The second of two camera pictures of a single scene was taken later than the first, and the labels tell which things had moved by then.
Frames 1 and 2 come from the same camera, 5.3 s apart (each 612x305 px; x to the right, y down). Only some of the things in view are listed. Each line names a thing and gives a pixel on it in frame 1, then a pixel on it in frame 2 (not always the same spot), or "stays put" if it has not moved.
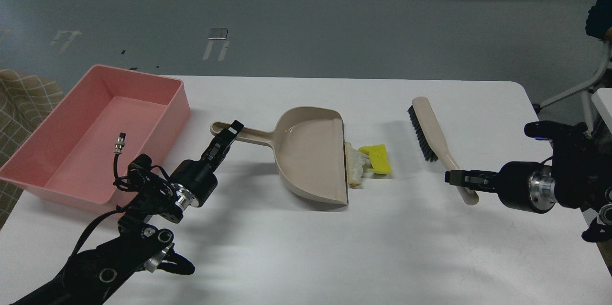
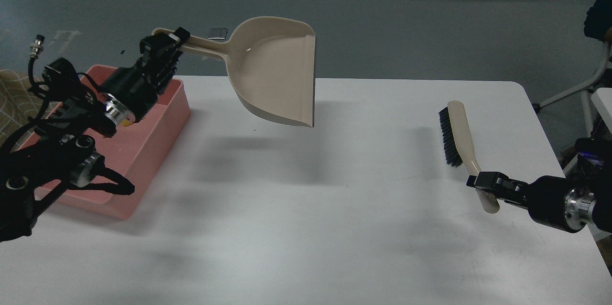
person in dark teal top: [599, 22] stays put
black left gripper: [197, 178] → [134, 88]
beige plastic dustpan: [309, 143] → [272, 62]
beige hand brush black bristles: [432, 142] → [459, 147]
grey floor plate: [218, 34] stays put
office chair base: [585, 91] stays put
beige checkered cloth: [26, 98] stays put
